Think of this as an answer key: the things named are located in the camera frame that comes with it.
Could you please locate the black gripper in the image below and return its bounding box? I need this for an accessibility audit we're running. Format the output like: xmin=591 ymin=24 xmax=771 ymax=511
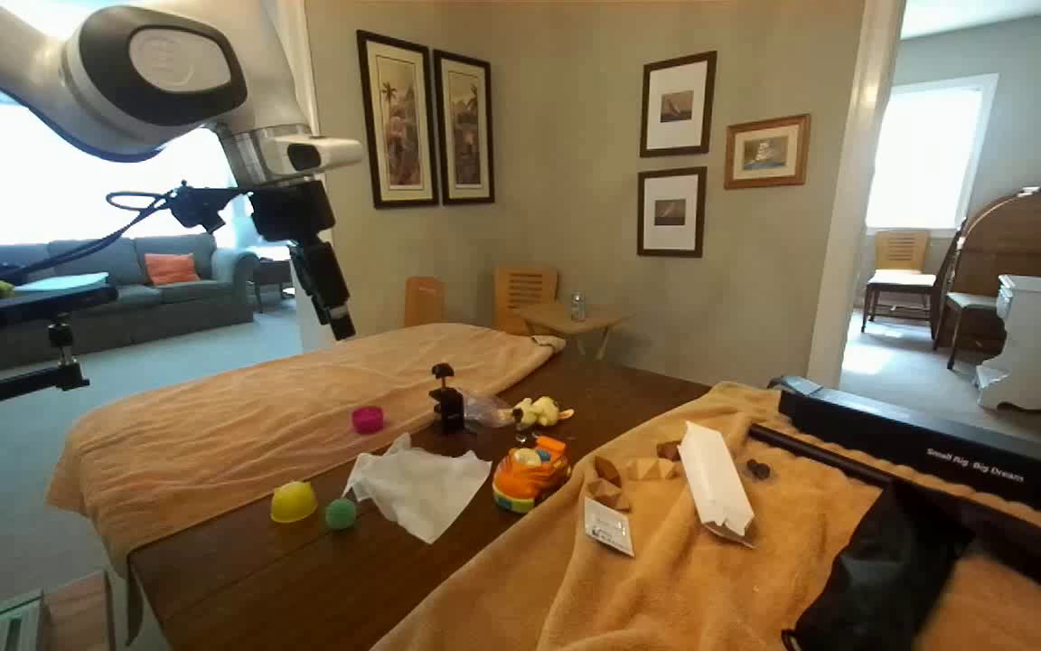
xmin=248 ymin=176 xmax=358 ymax=343

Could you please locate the orange tiger toy car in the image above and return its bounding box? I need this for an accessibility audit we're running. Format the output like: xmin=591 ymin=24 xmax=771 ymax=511
xmin=489 ymin=431 xmax=576 ymax=516

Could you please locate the black toy microscope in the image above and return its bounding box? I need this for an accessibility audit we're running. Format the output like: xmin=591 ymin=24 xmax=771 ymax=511
xmin=426 ymin=357 xmax=470 ymax=441

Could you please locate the yellow toy dog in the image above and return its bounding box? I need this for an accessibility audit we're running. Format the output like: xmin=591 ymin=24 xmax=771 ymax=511
xmin=509 ymin=394 xmax=578 ymax=434

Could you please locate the light wooden chair back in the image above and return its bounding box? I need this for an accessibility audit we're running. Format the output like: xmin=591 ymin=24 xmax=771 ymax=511
xmin=401 ymin=276 xmax=450 ymax=333
xmin=493 ymin=263 xmax=562 ymax=335

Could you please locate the dark side table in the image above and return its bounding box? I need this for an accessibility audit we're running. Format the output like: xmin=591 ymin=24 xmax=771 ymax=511
xmin=248 ymin=243 xmax=295 ymax=311

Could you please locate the tan towel with pink cup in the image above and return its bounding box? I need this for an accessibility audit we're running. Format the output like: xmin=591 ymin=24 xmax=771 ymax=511
xmin=48 ymin=318 xmax=559 ymax=563

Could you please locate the grey sofa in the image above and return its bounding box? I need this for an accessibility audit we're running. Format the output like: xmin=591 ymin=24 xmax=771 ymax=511
xmin=0 ymin=231 xmax=260 ymax=377

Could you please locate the clear plastic cup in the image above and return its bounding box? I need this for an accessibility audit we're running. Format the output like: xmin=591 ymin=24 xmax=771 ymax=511
xmin=460 ymin=394 xmax=515 ymax=434

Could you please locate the orange pillow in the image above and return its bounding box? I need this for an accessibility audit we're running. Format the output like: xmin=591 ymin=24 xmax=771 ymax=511
xmin=142 ymin=251 xmax=207 ymax=289

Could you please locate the white crumpled tissue paper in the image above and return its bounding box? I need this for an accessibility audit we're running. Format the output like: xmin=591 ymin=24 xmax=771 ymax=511
xmin=338 ymin=431 xmax=495 ymax=546

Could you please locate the yellow plastic cup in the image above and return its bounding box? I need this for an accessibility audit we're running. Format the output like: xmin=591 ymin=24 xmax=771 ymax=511
xmin=268 ymin=477 xmax=320 ymax=527

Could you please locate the small light wooden table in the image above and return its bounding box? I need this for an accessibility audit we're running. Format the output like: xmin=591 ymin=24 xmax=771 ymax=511
xmin=512 ymin=300 xmax=626 ymax=360

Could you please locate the white towel label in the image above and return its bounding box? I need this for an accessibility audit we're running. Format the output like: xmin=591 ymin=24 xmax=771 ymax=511
xmin=583 ymin=493 xmax=640 ymax=559

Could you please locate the light zigzag wooden block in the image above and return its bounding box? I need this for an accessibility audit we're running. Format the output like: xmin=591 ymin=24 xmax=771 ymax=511
xmin=621 ymin=451 xmax=684 ymax=483

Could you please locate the tan towel with wipe packet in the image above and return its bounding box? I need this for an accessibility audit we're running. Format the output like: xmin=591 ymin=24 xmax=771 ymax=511
xmin=371 ymin=381 xmax=1041 ymax=651

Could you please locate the wooden armchair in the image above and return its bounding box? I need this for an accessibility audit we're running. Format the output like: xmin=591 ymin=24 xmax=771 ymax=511
xmin=861 ymin=228 xmax=938 ymax=335

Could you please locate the black bag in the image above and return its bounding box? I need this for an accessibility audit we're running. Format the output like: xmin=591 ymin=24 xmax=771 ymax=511
xmin=784 ymin=481 xmax=1041 ymax=651

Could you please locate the long black case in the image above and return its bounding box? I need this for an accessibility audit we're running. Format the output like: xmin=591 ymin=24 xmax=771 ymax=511
xmin=749 ymin=374 xmax=1041 ymax=527

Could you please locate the dark wooden rolltop desk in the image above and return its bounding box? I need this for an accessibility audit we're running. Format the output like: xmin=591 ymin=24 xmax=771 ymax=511
xmin=928 ymin=183 xmax=1041 ymax=374

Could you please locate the white cabinet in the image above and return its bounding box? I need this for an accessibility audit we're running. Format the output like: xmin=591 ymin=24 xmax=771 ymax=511
xmin=972 ymin=272 xmax=1041 ymax=425

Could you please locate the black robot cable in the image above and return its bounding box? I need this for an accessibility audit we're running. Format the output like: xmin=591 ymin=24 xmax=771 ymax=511
xmin=0 ymin=176 xmax=247 ymax=294

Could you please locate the tall black picture frame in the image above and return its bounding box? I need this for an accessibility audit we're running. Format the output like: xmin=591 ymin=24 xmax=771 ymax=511
xmin=430 ymin=46 xmax=500 ymax=211
xmin=353 ymin=29 xmax=442 ymax=214

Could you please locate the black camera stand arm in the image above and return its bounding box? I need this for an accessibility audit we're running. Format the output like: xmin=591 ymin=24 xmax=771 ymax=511
xmin=0 ymin=314 xmax=94 ymax=418

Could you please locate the small black picture frame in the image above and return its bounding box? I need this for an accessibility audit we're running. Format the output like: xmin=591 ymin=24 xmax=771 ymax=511
xmin=635 ymin=46 xmax=720 ymax=160
xmin=634 ymin=163 xmax=708 ymax=259

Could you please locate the wooden picture frame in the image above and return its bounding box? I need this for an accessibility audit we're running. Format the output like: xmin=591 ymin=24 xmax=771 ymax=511
xmin=724 ymin=112 xmax=812 ymax=190

